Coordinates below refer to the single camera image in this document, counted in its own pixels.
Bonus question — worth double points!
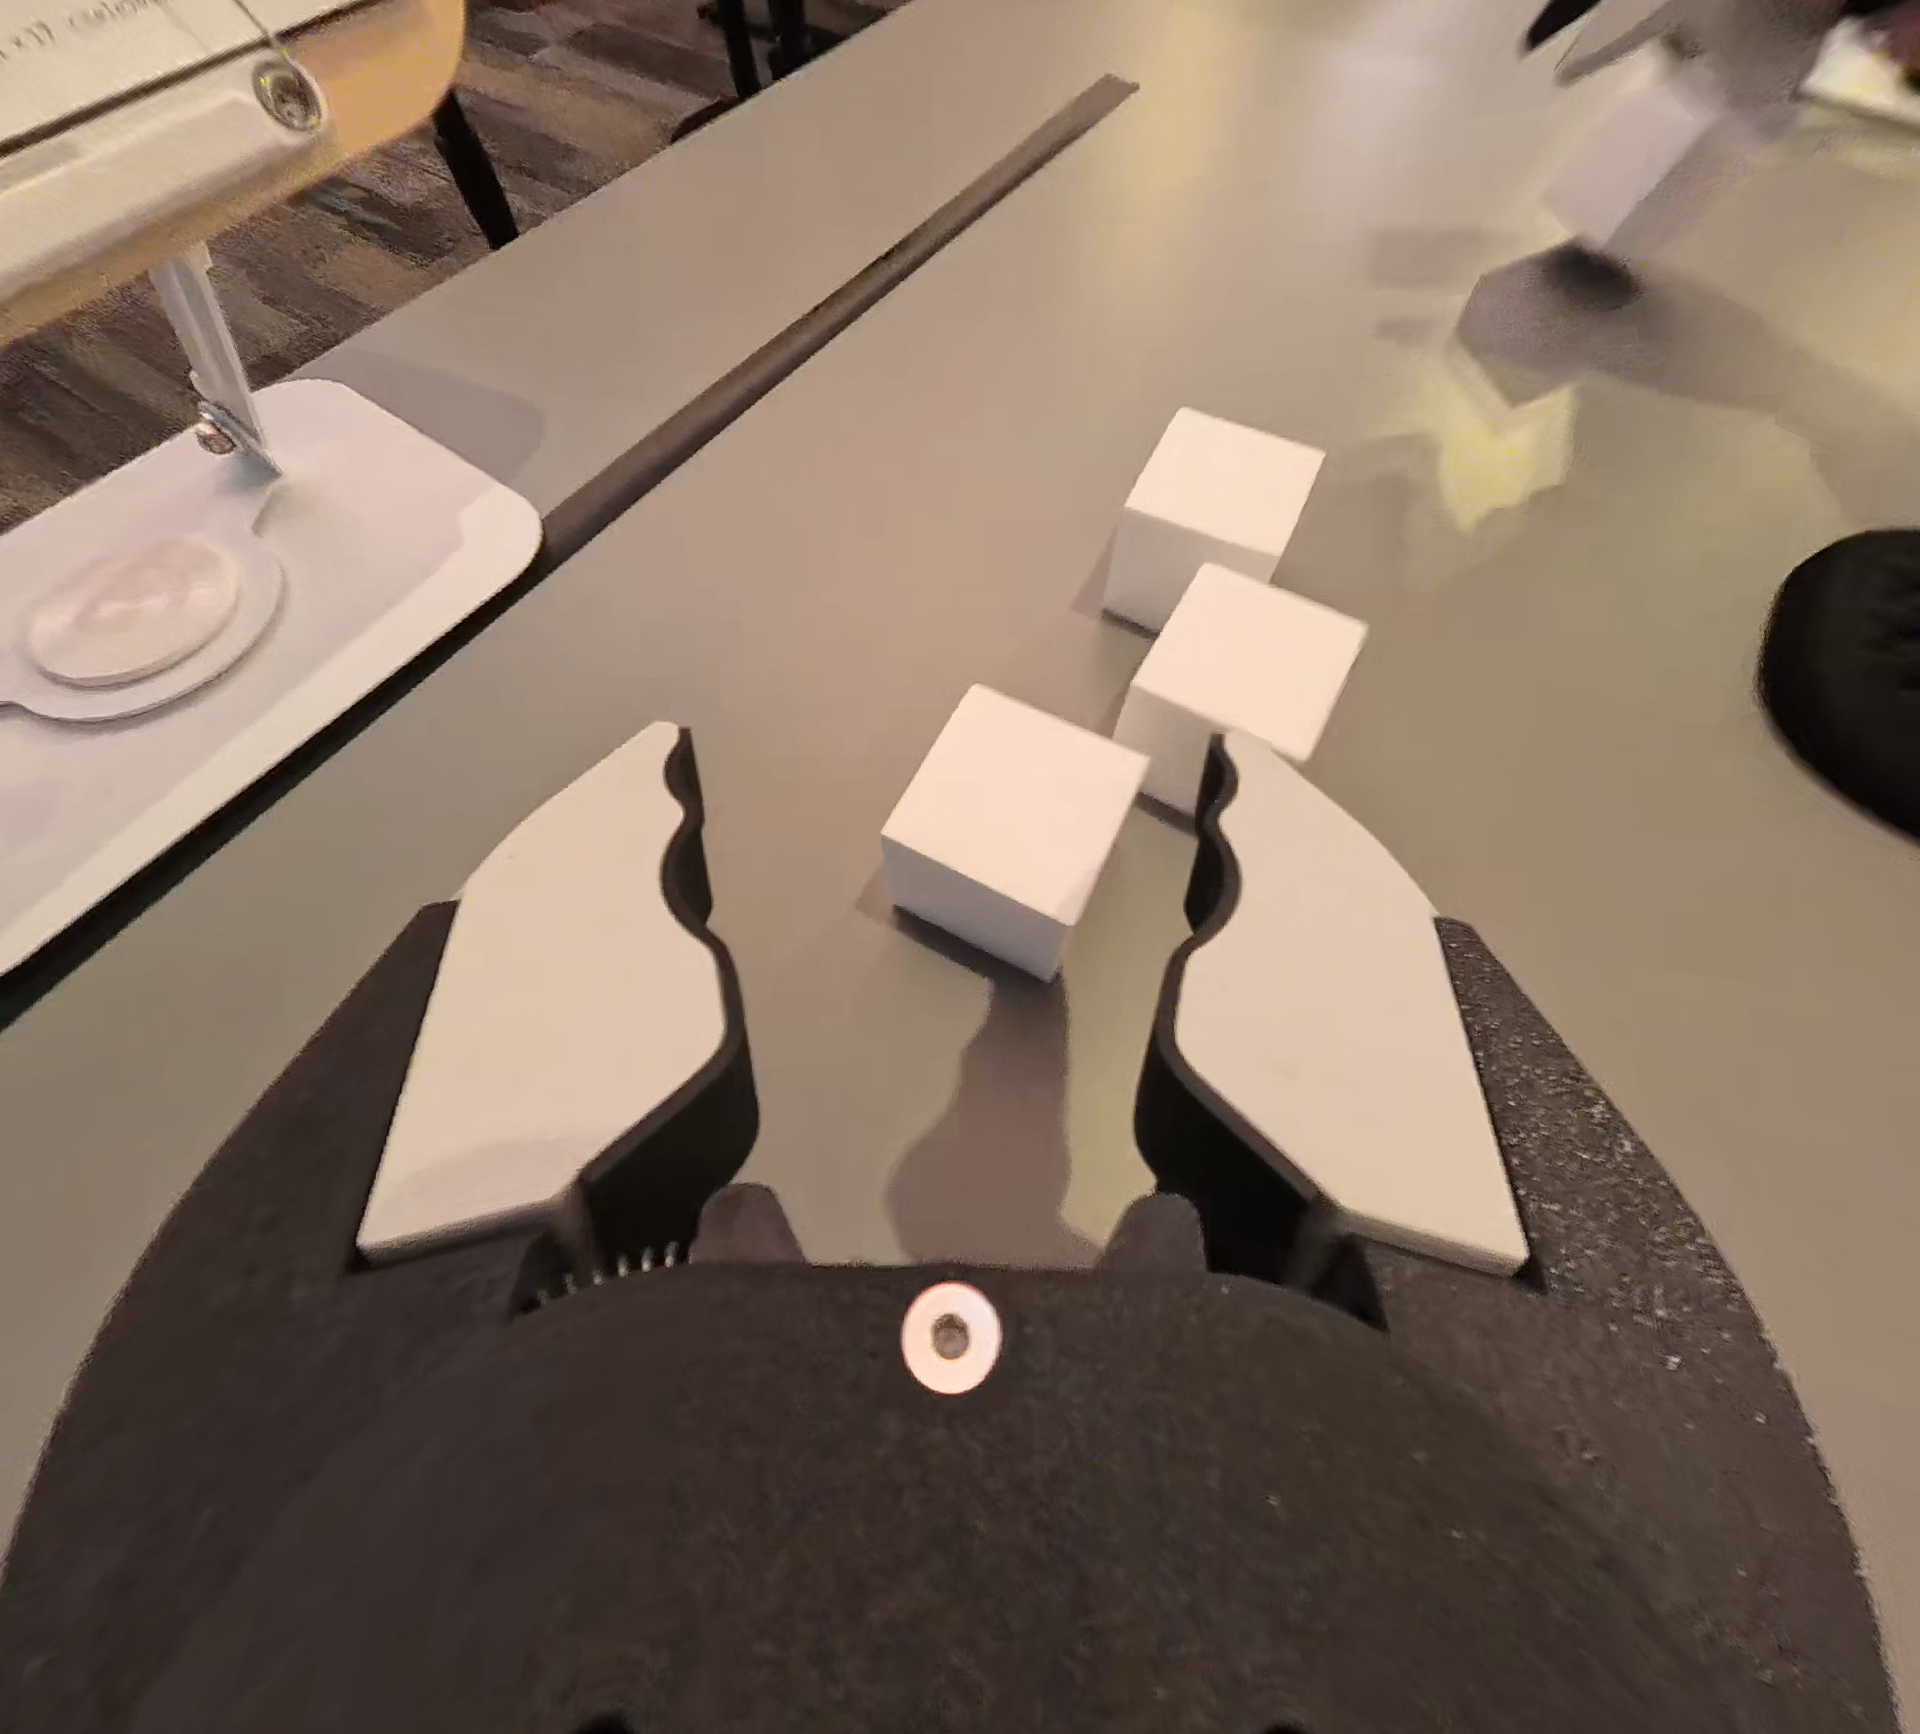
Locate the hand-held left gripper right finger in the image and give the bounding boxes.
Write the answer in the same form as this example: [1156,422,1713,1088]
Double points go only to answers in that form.
[1133,732,1533,1292]

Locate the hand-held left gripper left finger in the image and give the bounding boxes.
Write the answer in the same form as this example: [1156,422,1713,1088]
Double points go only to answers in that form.
[355,720,757,1292]

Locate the white document stand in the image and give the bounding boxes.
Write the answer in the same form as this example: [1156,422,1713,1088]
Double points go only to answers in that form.
[0,47,542,977]

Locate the black mesh wrist rest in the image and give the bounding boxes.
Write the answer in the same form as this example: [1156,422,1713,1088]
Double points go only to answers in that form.
[1756,530,1920,843]

